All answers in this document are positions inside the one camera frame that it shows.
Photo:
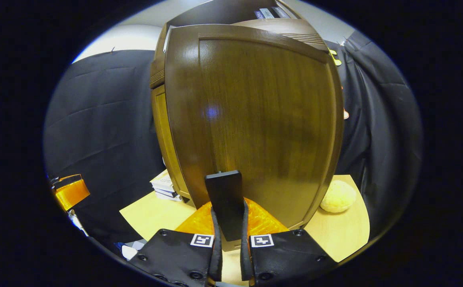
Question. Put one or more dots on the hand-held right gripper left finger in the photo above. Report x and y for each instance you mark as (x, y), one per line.
(216, 259)

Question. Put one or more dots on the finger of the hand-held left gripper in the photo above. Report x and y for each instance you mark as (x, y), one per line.
(72, 193)

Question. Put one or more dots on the round beige bun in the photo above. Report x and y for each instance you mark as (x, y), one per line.
(338, 196)

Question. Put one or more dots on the wooden cabinet drawer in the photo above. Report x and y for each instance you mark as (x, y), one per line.
(156, 77)

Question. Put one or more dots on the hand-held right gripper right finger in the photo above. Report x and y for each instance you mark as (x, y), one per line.
(245, 259)

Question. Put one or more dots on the blue and white object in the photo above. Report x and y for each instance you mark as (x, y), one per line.
(130, 251)

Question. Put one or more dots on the stack of books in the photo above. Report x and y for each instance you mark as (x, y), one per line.
(163, 185)

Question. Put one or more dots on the black backdrop cloth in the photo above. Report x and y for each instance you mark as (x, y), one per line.
(104, 119)

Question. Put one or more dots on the wooden cabinet door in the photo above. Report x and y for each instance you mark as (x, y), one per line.
(263, 119)
(165, 139)

